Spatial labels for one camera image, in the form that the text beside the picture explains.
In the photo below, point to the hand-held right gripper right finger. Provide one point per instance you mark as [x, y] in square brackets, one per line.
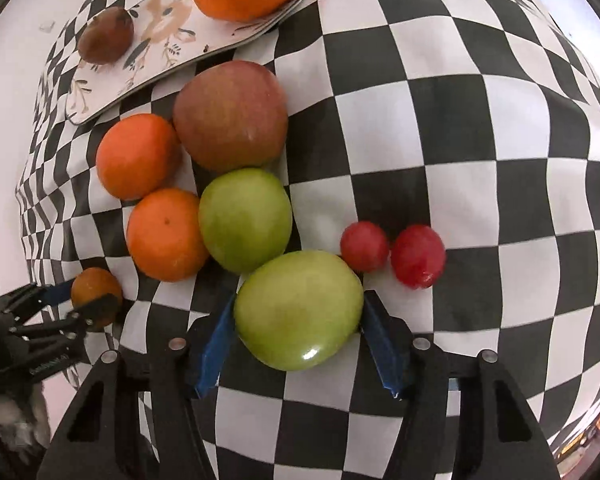
[386, 347]

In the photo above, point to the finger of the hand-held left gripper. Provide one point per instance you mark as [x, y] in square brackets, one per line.
[55, 293]
[97, 306]

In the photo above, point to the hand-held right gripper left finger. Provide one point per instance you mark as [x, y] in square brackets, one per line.
[214, 357]

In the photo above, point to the small brownish orange fruit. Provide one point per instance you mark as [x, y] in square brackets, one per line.
[94, 285]

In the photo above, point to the large green apple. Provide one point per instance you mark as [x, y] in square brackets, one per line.
[300, 305]

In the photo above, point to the small red tomato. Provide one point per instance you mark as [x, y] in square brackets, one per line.
[419, 256]
[364, 246]

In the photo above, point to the orange tangerine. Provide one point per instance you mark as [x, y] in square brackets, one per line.
[137, 155]
[167, 235]

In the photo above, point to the floral oval plate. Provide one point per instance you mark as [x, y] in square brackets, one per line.
[165, 27]

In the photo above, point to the grey fuzzy cloth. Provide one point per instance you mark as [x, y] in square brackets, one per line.
[15, 422]

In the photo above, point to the black white checkered cloth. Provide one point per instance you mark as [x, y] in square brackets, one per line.
[460, 210]

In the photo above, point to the brown kiwi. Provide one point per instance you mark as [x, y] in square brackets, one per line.
[106, 35]

